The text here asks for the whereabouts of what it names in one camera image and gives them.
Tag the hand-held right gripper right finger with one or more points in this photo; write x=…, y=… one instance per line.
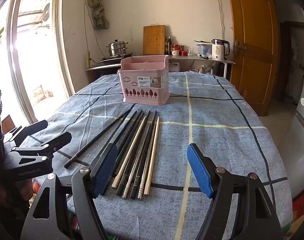
x=199, y=172

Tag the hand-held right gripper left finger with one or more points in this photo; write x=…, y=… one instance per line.
x=104, y=172

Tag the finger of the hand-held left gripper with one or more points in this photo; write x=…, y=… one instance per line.
x=59, y=138
x=31, y=128

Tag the patterned-end dark chopstick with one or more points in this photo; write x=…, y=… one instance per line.
x=121, y=187
x=134, y=191

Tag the silver-ended black chopstick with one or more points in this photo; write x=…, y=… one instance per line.
x=141, y=193
x=126, y=193

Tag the light wooden chopstick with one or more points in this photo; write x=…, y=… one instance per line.
x=129, y=152
x=151, y=167

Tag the pink plastic chopstick basket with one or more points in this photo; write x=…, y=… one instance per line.
x=129, y=73

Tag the blue checked tablecloth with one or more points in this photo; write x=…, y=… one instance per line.
x=217, y=120

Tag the low steel counter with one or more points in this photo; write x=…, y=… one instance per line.
x=102, y=67

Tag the beige power strip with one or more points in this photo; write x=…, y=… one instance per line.
x=87, y=59

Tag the black gas stove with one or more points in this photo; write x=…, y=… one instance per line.
x=112, y=59

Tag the steel steamer pot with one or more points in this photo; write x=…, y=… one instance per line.
x=117, y=48

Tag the grey refrigerator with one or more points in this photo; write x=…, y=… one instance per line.
x=303, y=142

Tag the white plastic jug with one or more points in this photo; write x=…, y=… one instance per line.
x=174, y=67

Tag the steel side table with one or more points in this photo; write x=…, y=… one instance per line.
x=192, y=58

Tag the outdoor fan unit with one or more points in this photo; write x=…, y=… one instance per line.
x=45, y=12

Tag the glass cup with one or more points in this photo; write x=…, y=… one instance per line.
x=190, y=52

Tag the floral white jar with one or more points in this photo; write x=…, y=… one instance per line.
x=175, y=53

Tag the water filter pitcher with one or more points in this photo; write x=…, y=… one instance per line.
x=203, y=50

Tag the white electric kettle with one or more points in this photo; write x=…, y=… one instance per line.
x=219, y=51

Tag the red-lidded jar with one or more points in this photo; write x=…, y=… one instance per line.
x=176, y=47

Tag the tied beige curtain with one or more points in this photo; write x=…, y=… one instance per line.
x=99, y=17

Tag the wooden door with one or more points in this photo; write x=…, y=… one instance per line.
x=252, y=55

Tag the dark sauce bottle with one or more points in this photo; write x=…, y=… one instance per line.
x=166, y=46
x=169, y=46

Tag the bamboo cutting board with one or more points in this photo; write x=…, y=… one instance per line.
x=154, y=40

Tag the white window frame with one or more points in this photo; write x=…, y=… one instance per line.
x=63, y=55

